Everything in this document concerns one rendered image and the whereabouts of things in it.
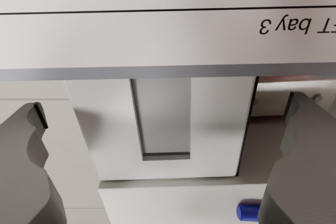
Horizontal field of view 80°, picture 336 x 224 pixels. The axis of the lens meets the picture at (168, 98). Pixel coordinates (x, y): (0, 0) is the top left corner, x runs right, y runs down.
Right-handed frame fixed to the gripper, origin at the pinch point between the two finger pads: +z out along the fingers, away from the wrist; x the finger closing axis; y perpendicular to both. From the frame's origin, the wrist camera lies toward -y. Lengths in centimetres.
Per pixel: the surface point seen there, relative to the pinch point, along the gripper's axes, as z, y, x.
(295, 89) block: 3.6, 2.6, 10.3
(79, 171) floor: 94, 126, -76
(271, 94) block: 3.7, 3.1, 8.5
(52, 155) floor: 94, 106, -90
